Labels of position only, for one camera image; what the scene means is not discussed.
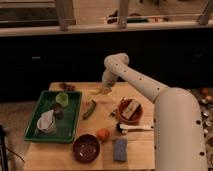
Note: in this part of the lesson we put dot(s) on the orange fruit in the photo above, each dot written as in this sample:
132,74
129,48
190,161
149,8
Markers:
103,134

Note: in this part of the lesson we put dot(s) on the purple bowl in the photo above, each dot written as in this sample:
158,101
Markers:
86,148

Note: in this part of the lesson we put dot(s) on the green cucumber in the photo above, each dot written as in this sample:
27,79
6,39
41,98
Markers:
90,110

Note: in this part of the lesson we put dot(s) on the yellow banana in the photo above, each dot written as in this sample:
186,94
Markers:
94,91

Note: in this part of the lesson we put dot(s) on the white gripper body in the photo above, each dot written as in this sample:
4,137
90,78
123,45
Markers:
105,90

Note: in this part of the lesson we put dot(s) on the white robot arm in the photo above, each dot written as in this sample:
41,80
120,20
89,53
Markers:
179,143

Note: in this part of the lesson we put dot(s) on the blue sponge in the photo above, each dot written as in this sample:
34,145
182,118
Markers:
120,153

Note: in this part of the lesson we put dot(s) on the dark small cup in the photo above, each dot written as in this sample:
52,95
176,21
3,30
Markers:
57,110

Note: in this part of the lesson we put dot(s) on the green tray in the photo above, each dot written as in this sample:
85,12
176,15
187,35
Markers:
65,127

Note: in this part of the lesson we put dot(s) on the orange bowl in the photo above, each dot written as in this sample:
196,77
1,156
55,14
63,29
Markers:
135,118

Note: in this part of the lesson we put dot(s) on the wooden block in bowl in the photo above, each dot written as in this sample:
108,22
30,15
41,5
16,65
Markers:
130,109

